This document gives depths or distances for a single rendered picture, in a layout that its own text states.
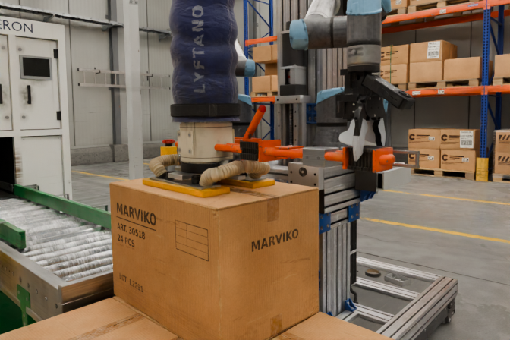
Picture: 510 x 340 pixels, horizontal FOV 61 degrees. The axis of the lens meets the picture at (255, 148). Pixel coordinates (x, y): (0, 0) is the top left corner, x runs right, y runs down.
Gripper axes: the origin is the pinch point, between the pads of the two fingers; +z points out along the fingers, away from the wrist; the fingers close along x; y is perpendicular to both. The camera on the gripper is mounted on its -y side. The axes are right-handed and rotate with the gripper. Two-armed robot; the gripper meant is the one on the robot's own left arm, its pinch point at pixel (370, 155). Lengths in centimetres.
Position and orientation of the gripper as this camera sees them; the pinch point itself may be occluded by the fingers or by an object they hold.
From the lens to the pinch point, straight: 100.2
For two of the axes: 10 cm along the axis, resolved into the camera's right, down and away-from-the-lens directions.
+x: -7.2, 0.6, -6.9
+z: 0.1, 10.0, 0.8
